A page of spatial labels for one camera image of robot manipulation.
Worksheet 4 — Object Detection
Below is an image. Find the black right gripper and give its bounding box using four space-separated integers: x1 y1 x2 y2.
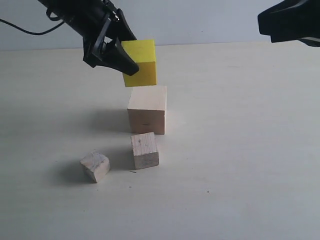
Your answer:
257 0 320 47

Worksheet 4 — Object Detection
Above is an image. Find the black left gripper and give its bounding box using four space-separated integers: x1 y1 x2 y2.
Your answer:
40 0 139 75

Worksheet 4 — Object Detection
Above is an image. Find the yellow painted wooden cube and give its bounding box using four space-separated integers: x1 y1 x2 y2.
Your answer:
121 39 158 87

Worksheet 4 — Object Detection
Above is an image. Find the large plain wooden cube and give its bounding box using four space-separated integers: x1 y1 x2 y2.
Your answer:
127 85 167 135

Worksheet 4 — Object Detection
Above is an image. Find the medium plain wooden cube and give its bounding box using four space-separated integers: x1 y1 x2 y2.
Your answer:
131 132 160 170

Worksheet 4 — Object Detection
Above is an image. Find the small plain wooden cube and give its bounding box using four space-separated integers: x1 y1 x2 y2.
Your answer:
80 149 111 183

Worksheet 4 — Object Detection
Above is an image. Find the black left camera cable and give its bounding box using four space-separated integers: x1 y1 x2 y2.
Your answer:
0 9 66 35

